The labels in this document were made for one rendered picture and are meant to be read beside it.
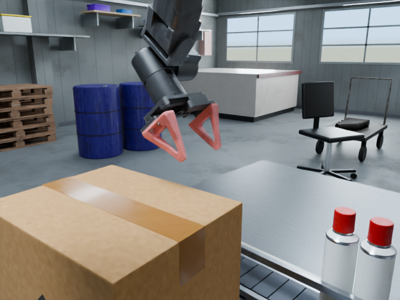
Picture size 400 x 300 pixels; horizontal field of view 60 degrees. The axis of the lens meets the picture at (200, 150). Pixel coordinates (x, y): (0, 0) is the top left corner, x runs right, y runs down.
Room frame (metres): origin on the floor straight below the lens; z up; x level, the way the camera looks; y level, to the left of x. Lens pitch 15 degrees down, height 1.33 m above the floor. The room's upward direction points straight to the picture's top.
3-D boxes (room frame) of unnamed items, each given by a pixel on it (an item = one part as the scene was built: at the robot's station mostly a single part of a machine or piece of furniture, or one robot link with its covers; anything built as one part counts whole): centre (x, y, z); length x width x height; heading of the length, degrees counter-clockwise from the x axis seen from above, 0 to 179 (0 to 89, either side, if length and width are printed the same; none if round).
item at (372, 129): (4.84, -2.16, 0.50); 1.21 x 0.71 x 1.00; 143
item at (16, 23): (5.67, 2.87, 1.77); 0.45 x 0.38 x 0.25; 142
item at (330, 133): (3.62, -1.37, 0.52); 0.66 x 0.66 x 1.04
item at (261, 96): (8.49, -0.78, 0.48); 2.55 x 2.06 x 0.96; 52
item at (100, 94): (4.88, 1.12, 0.47); 1.24 x 0.76 x 0.94; 142
